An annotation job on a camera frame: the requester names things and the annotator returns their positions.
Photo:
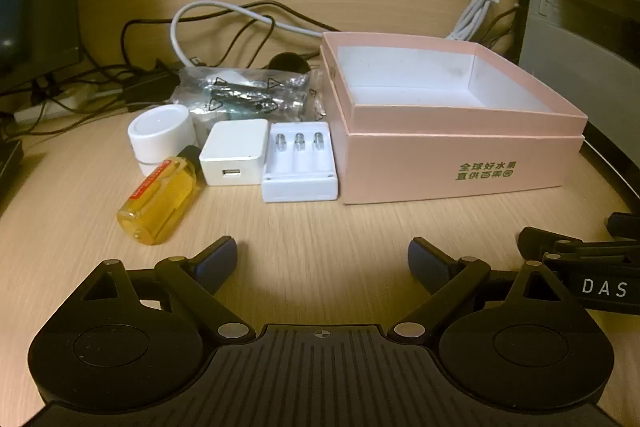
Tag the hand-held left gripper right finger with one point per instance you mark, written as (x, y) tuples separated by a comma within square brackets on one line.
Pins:
[(425, 262)]

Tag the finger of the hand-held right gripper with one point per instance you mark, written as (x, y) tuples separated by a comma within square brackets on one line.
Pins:
[(535, 239), (625, 223)]

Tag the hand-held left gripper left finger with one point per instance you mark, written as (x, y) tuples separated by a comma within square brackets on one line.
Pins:
[(222, 257)]

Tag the white battery charger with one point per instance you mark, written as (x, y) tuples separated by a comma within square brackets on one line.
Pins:
[(300, 189)]

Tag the pink cardboard box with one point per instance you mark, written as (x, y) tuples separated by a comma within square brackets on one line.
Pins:
[(400, 157)]

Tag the white USB power adapter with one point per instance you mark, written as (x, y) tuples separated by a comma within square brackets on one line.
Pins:
[(235, 142)]

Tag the white round jar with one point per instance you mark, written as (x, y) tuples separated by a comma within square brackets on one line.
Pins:
[(160, 127)]

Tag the clear plastic hardware bag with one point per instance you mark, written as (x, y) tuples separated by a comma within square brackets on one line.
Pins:
[(240, 99)]

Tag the black plastic cup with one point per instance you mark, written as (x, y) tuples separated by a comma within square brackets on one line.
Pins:
[(287, 61)]

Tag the grey computer case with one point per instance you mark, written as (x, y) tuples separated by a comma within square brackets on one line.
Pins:
[(575, 57)]

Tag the black power adapter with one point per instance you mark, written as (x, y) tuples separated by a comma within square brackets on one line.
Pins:
[(150, 87)]

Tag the white power strip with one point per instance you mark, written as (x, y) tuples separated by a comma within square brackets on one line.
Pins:
[(60, 99)]

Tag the black flat device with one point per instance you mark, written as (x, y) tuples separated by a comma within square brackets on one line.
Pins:
[(9, 167)]

